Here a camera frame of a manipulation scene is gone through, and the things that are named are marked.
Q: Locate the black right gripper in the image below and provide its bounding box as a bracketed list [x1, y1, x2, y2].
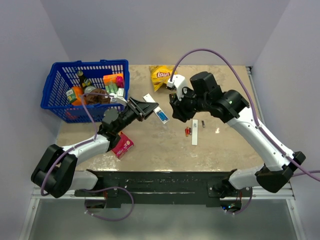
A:
[170, 85, 210, 122]

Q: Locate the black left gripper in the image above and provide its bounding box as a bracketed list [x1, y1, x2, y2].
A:
[114, 96, 159, 134]

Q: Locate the white remote control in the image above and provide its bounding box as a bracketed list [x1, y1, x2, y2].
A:
[143, 93, 169, 124]

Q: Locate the white remote battery cover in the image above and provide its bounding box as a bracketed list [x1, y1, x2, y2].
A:
[191, 119, 198, 146]

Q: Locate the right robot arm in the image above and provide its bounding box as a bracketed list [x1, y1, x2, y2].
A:
[167, 71, 306, 197]

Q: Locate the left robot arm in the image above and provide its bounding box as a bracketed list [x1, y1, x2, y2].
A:
[31, 98, 159, 198]

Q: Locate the black TV remote control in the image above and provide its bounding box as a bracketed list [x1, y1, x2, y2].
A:
[169, 93, 177, 102]

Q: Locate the orange AAA battery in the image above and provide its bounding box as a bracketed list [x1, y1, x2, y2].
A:
[185, 127, 189, 137]

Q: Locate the pink orange candy box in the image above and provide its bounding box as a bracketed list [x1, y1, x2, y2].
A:
[112, 131, 134, 160]

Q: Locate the yellow Lays chips bag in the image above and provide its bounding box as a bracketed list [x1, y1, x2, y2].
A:
[149, 65, 174, 92]

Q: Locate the orange green snack box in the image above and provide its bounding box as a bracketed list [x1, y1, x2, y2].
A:
[103, 73, 125, 94]

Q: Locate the brown round package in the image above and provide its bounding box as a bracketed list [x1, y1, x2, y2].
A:
[85, 88, 110, 105]

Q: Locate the dark glass bottle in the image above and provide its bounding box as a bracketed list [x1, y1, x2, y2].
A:
[76, 70, 96, 93]

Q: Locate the orange juice carton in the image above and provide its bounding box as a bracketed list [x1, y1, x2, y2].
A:
[66, 86, 84, 106]

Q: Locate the blue plastic shopping basket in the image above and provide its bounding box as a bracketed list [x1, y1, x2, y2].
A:
[40, 59, 130, 123]

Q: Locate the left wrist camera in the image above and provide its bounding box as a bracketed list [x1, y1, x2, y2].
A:
[108, 88, 127, 106]

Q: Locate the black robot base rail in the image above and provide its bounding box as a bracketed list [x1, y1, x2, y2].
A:
[75, 171, 252, 208]

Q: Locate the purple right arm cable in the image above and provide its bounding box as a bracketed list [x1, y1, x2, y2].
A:
[170, 48, 320, 182]

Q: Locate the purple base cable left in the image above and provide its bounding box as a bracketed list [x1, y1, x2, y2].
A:
[84, 186, 135, 222]

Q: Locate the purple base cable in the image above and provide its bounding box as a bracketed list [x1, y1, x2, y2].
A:
[84, 186, 135, 222]
[223, 189, 254, 216]

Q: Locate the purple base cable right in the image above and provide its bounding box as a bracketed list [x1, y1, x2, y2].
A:
[223, 189, 254, 216]

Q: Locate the aluminium frame rail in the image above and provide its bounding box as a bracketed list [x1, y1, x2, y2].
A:
[246, 66, 307, 240]

